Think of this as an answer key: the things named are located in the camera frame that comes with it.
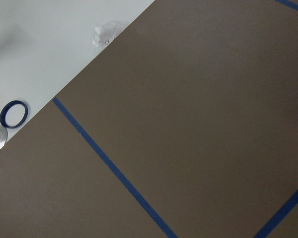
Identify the clear plastic bag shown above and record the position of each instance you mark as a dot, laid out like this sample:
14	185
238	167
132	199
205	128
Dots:
106	33

